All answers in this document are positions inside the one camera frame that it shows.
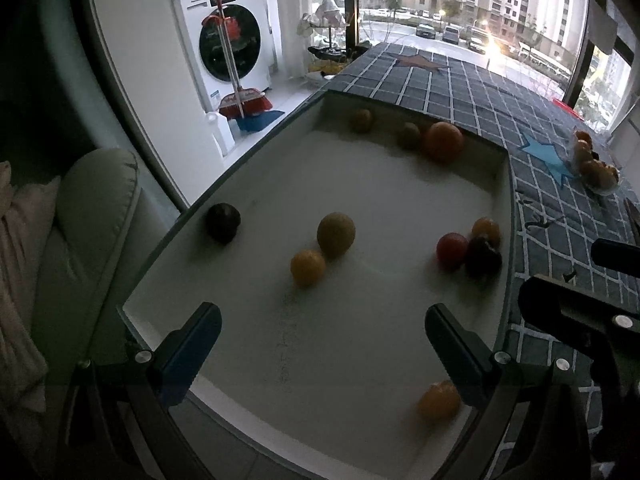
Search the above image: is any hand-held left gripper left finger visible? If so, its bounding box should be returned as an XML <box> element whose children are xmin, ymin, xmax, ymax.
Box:
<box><xmin>65</xmin><ymin>301</ymin><xmax>223</xmax><ymax>480</ymax></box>

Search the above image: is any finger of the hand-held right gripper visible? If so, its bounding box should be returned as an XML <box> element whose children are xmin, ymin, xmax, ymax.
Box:
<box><xmin>517</xmin><ymin>275</ymin><xmax>640</xmax><ymax>358</ymax></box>
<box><xmin>591</xmin><ymin>238</ymin><xmax>640</xmax><ymax>275</ymax></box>

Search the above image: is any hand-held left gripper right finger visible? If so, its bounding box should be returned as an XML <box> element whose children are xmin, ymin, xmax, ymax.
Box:
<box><xmin>424</xmin><ymin>303</ymin><xmax>593</xmax><ymax>480</ymax></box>

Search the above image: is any dark purple plum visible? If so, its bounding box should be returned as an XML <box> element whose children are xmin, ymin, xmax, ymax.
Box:
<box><xmin>206</xmin><ymin>202</ymin><xmax>242</xmax><ymax>245</ymax></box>
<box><xmin>465</xmin><ymin>236</ymin><xmax>503</xmax><ymax>278</ymax></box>

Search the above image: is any red round fruit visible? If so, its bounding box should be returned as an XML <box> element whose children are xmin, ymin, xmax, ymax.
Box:
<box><xmin>436</xmin><ymin>232</ymin><xmax>470</xmax><ymax>271</ymax></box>

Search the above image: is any white shallow box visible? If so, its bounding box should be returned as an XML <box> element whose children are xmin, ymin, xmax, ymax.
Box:
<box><xmin>117</xmin><ymin>91</ymin><xmax>516</xmax><ymax>480</ymax></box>

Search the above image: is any yellow orange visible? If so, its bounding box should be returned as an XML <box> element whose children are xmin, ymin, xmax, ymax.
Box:
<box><xmin>290</xmin><ymin>250</ymin><xmax>327</xmax><ymax>288</ymax></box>

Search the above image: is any yellow-green round fruit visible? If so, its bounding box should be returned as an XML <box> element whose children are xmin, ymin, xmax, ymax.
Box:
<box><xmin>316</xmin><ymin>212</ymin><xmax>357</xmax><ymax>259</ymax></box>

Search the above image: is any large orange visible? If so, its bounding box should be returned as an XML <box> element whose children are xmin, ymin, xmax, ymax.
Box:
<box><xmin>422</xmin><ymin>121</ymin><xmax>466</xmax><ymax>163</ymax></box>

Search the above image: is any brown kiwi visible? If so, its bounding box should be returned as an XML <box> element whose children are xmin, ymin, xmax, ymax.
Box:
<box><xmin>397</xmin><ymin>122</ymin><xmax>422</xmax><ymax>151</ymax></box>
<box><xmin>349</xmin><ymin>108</ymin><xmax>374</xmax><ymax>134</ymax></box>

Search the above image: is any clear glass bowl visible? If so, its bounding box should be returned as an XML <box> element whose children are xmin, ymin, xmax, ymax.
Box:
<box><xmin>567</xmin><ymin>127</ymin><xmax>623</xmax><ymax>197</ymax></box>

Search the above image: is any beige sofa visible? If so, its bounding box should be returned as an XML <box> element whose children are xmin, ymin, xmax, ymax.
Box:
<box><xmin>30</xmin><ymin>147</ymin><xmax>166</xmax><ymax>480</ymax></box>

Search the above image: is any pink cloth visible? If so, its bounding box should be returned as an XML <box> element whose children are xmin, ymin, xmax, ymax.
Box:
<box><xmin>0</xmin><ymin>160</ymin><xmax>63</xmax><ymax>416</ymax></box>

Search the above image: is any grey checked star blanket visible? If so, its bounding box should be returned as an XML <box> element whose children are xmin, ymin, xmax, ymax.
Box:
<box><xmin>327</xmin><ymin>42</ymin><xmax>640</xmax><ymax>480</ymax></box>

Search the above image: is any white plastic jug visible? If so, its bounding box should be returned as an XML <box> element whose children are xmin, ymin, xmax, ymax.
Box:
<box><xmin>206</xmin><ymin>111</ymin><xmax>236</xmax><ymax>157</ymax></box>

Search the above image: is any hanging white cloth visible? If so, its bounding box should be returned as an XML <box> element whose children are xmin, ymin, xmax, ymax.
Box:
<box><xmin>587</xmin><ymin>2</ymin><xmax>620</xmax><ymax>56</ymax></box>

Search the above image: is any blue dustpan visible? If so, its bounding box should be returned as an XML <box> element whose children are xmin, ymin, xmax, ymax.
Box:
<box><xmin>235</xmin><ymin>109</ymin><xmax>285</xmax><ymax>134</ymax></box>

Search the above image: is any red broom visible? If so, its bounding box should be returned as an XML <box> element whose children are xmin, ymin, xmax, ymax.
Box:
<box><xmin>202</xmin><ymin>0</ymin><xmax>273</xmax><ymax>121</ymax></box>

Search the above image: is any black tiered stand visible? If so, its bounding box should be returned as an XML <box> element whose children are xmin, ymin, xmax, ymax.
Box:
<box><xmin>299</xmin><ymin>0</ymin><xmax>373</xmax><ymax>81</ymax></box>

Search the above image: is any white washing machine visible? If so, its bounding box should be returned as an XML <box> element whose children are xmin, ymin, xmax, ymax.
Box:
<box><xmin>165</xmin><ymin>0</ymin><xmax>275</xmax><ymax>113</ymax></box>

